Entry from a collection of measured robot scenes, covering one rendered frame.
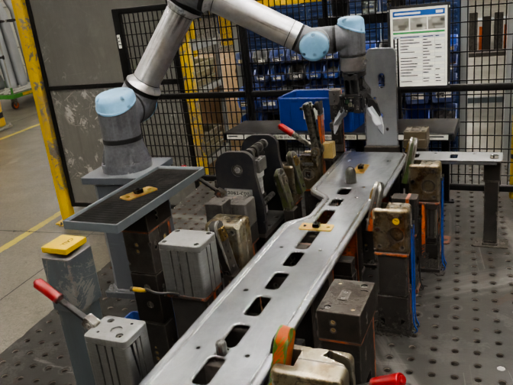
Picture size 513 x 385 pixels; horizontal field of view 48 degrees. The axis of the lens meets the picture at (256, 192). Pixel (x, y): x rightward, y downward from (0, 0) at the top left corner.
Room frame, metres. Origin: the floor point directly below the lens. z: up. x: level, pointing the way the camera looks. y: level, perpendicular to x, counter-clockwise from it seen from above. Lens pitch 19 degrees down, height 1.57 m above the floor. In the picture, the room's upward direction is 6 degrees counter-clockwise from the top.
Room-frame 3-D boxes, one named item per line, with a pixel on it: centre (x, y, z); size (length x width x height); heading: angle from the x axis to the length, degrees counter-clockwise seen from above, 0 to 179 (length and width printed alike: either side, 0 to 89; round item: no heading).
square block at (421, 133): (1.93, -0.57, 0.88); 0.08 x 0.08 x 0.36; 65
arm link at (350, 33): (1.71, -0.32, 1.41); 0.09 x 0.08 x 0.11; 79
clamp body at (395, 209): (1.30, -0.32, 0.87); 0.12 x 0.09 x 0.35; 65
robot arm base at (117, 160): (1.71, 0.38, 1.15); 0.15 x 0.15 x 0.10
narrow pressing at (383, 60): (1.97, -0.46, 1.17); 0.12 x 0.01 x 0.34; 65
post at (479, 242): (1.72, -0.75, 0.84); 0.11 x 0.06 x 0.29; 65
